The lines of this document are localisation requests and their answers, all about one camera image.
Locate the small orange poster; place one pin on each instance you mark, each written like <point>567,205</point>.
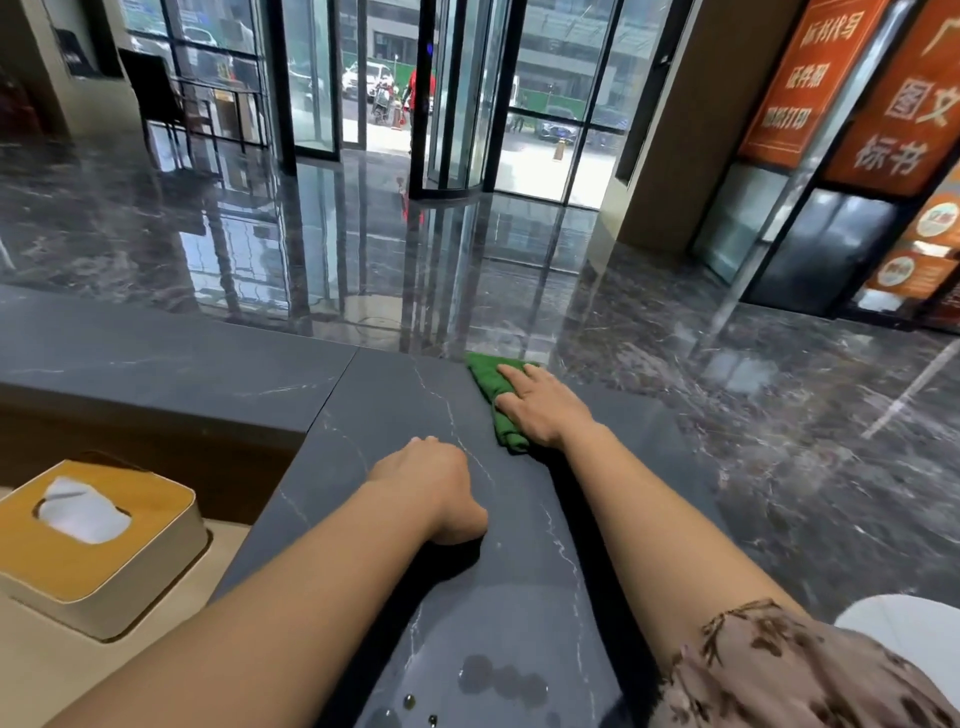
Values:
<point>937,217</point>
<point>911,274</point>

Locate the floral brown blouse sleeve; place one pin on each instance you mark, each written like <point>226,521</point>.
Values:
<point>780,675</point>

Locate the parked scooter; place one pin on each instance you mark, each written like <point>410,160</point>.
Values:
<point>383,101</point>

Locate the white rounded object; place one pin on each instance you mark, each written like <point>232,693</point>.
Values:
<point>915,637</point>

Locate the person's right forearm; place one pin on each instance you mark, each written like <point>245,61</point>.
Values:
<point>660,540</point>

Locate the green cleaning cloth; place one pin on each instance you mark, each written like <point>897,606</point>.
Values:
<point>491,375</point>

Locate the dark wall frame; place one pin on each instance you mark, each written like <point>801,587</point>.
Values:
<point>86,37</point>

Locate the person's right thumb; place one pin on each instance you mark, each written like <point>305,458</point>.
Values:
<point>511,411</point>

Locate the orange bollard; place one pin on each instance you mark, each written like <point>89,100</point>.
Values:
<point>558,150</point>

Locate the person's left forearm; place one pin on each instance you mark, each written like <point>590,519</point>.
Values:
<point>262,615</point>

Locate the person's left thumb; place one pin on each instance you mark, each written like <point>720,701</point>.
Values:
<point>466,526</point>

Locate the tall narrow orange sign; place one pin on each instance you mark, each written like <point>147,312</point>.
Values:
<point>806,82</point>

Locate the dark car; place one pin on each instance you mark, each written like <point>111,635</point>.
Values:
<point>556,127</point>

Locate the dark chair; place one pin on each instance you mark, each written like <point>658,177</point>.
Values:
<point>150,94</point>

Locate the person's right hand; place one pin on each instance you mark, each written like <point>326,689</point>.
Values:
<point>551,412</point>

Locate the dark glass shop door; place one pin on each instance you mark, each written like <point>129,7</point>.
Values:
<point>821,251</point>

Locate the tissue box with wooden lid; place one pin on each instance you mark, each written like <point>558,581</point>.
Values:
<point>90,577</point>

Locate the white car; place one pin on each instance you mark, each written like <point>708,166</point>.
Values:
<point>364,79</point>

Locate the wide orange sign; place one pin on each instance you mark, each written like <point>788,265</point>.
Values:
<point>907,112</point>

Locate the glass revolving door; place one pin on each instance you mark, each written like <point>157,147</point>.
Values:
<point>465,97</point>

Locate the shiny metal column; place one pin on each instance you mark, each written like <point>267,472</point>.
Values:
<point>814,165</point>

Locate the white tissue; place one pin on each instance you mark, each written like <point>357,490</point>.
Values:
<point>82,514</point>

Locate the person's left hand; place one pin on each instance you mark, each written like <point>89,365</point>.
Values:
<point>431,484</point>

